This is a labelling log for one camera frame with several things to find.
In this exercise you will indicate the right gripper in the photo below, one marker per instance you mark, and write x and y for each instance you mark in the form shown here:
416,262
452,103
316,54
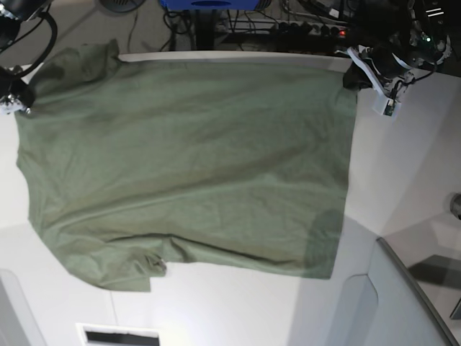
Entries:
16,95

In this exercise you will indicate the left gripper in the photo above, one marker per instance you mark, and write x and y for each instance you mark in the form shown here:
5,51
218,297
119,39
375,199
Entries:
388,65

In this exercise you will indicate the green t-shirt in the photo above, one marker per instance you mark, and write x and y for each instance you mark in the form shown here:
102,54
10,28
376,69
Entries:
131,166

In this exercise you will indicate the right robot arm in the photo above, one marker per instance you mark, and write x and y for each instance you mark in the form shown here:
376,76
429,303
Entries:
13,14

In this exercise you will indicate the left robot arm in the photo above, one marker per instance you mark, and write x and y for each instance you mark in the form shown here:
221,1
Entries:
399,43

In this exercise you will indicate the black power strip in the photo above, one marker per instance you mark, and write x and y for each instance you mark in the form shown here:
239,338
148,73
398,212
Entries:
309,28

